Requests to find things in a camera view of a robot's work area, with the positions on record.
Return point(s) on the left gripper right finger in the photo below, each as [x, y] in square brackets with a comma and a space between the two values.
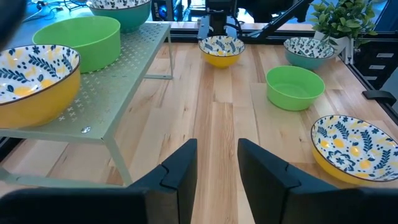
[273, 193]

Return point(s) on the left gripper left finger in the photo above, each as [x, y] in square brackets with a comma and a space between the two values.
[174, 186]

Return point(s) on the yellow floral patterned bowl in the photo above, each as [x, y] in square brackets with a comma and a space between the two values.
[34, 84]
[221, 51]
[354, 149]

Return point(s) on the green plastic bowl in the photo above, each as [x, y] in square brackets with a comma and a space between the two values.
[81, 43]
[294, 88]

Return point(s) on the teal floral patterned bowl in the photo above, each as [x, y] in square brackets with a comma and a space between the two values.
[308, 51]
[124, 15]

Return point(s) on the pale green perforated metal rack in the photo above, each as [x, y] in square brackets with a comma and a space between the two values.
[118, 93]

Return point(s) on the black drawer cabinet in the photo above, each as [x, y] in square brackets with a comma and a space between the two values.
[377, 67]

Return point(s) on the green plant in white pot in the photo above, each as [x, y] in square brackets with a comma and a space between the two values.
[342, 18]

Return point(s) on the white frame bracket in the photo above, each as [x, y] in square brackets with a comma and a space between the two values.
[347, 51]

